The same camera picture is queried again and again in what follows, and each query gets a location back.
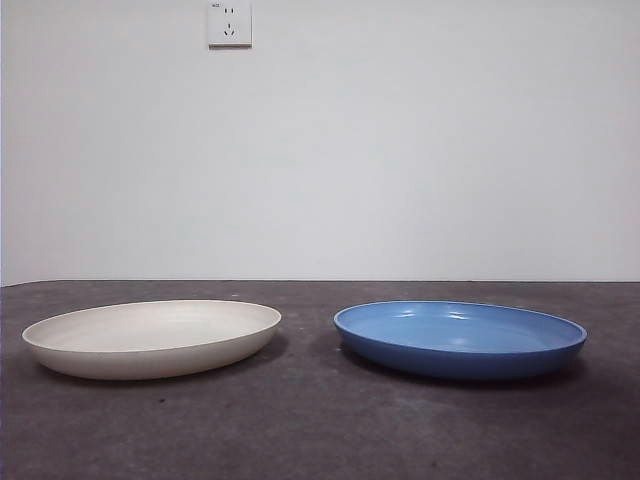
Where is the blue round plate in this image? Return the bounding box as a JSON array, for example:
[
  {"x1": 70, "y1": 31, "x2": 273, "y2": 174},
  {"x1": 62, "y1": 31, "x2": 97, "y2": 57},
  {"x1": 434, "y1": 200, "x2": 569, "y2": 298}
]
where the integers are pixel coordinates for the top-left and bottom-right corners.
[{"x1": 333, "y1": 299, "x2": 587, "y2": 382}]

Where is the white round plate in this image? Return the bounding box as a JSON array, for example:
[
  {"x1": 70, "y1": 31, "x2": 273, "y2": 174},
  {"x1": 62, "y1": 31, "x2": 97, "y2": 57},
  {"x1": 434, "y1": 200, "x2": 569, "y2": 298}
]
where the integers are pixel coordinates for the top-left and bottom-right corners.
[{"x1": 21, "y1": 298, "x2": 283, "y2": 381}]

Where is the white wall socket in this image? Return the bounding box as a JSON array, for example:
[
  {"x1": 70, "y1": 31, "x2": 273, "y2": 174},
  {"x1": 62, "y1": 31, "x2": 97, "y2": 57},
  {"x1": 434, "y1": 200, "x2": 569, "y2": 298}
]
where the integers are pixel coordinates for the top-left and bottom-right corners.
[{"x1": 207, "y1": 0, "x2": 253, "y2": 50}]

